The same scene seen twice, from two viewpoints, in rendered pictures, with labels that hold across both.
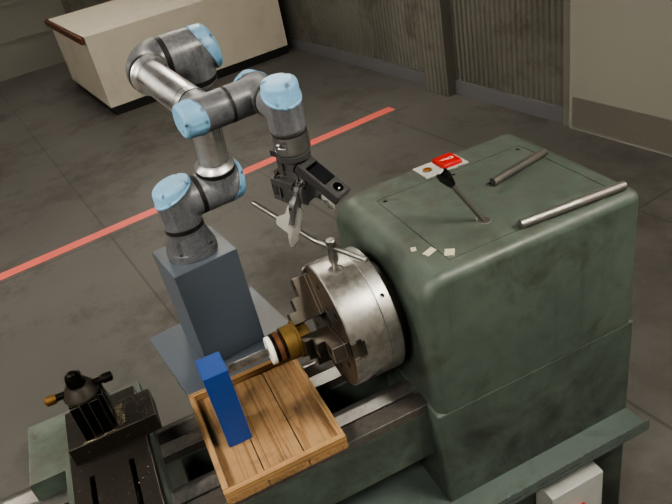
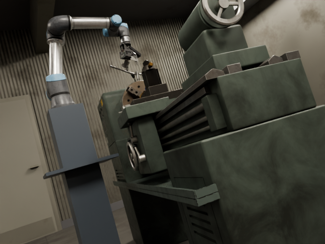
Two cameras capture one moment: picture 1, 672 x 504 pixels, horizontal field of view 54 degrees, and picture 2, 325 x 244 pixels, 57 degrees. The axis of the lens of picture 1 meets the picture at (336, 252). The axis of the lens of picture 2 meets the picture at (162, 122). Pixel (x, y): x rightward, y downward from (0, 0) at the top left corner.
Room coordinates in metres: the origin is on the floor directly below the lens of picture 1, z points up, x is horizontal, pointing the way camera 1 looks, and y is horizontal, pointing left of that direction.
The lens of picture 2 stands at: (1.15, 2.22, 0.68)
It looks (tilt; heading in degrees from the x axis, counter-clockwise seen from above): 6 degrees up; 270
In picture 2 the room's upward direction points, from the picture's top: 16 degrees counter-clockwise
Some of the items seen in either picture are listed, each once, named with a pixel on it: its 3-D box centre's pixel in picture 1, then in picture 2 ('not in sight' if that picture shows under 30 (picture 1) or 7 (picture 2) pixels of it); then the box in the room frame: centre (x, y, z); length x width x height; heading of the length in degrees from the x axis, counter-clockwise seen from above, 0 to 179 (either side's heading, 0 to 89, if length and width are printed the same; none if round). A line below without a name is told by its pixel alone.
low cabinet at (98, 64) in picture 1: (166, 36); not in sight; (8.08, 1.40, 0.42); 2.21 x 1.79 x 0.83; 116
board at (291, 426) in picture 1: (263, 419); not in sight; (1.18, 0.27, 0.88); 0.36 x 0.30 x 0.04; 18
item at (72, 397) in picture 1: (79, 388); (148, 68); (1.15, 0.63, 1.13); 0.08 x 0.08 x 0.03
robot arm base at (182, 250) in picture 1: (188, 236); (62, 102); (1.72, 0.42, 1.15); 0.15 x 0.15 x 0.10
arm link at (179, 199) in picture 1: (178, 201); (57, 84); (1.72, 0.41, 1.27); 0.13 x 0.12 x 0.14; 116
